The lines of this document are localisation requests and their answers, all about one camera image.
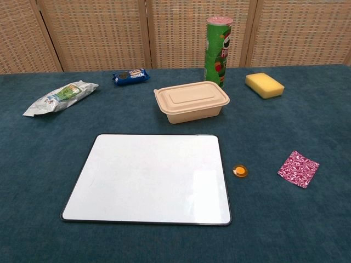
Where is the blue cookie pack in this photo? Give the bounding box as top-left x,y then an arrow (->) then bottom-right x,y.
111,68 -> 151,87

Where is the beige lidded food container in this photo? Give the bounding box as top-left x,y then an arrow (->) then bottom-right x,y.
153,81 -> 231,124

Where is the woven rattan folding screen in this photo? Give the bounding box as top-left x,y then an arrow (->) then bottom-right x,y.
0,0 -> 351,74

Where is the yellow sponge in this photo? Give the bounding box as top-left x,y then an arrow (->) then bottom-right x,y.
245,72 -> 285,100

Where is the small pink patterned packet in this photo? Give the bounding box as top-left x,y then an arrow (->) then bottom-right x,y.
277,150 -> 320,189

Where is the green chips can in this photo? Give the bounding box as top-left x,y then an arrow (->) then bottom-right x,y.
203,16 -> 234,90

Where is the white cutting board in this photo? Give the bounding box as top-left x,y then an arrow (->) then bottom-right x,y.
60,133 -> 233,226

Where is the teal felt table cover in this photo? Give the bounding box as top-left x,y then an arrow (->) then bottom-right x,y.
0,64 -> 351,263

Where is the small orange round object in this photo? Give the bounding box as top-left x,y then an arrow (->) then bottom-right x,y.
232,164 -> 250,180

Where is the white green snack bag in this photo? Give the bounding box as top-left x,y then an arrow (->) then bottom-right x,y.
22,79 -> 100,117

